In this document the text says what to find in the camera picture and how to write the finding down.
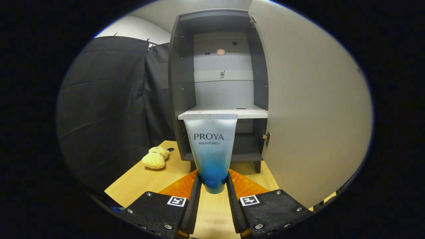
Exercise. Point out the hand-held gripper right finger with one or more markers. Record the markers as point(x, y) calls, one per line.
point(234, 209)

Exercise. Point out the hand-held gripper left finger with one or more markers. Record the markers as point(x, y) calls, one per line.
point(194, 209)

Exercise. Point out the white blue cosmetic tube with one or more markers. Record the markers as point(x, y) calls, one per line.
point(212, 156)

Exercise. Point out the beige cabinet door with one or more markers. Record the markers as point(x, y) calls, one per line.
point(315, 99)

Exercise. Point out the yellow plush toy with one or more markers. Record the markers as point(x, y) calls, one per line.
point(154, 160)

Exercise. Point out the white cabinet shelf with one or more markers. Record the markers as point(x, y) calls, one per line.
point(252, 113)

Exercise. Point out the dark grey cabinet body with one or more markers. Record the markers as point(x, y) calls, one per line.
point(181, 83)

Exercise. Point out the black backdrop cloth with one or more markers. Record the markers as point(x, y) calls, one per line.
point(106, 109)

